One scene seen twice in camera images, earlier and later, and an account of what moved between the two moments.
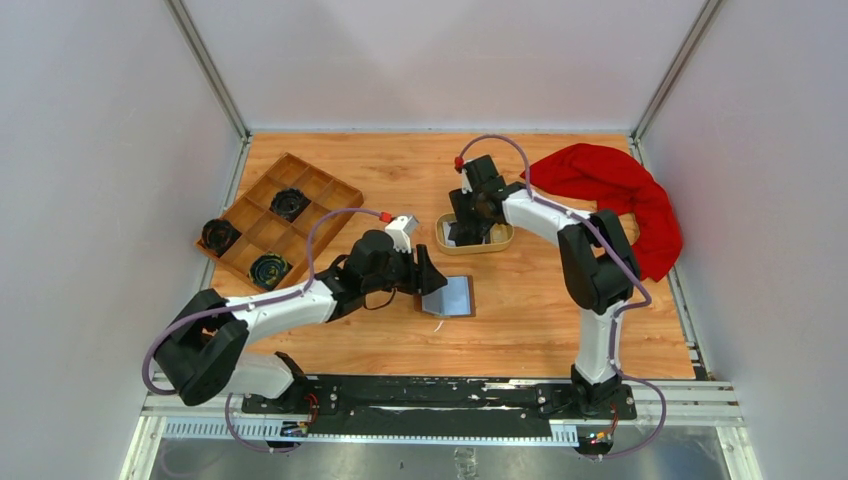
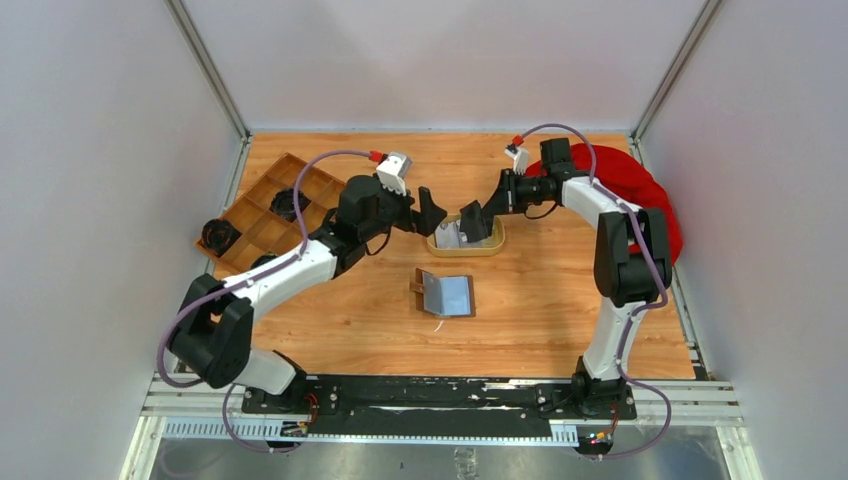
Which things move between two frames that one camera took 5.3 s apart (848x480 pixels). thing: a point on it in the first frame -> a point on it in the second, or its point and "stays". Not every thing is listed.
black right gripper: x=465 y=219 -> x=506 y=198
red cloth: x=618 y=182 stays
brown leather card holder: x=454 y=300 stays
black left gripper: x=421 y=277 -> x=423 y=221
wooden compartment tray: x=262 y=232 stays
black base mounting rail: x=402 y=406 stays
